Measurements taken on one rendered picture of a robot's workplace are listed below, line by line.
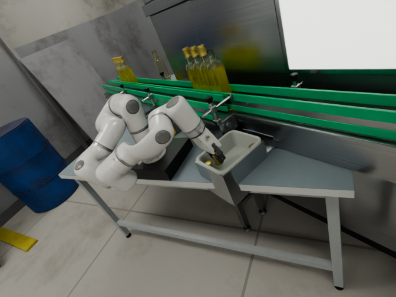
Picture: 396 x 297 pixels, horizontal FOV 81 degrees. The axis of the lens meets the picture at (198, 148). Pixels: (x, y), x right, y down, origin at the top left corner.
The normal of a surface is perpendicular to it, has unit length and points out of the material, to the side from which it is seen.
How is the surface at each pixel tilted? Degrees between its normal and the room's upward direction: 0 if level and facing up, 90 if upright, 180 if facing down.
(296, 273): 0
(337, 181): 0
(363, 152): 90
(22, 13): 90
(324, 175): 0
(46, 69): 79
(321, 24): 90
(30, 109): 90
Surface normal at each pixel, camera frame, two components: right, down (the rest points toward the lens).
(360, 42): -0.73, 0.58
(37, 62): 0.77, -0.18
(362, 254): -0.35, -0.78
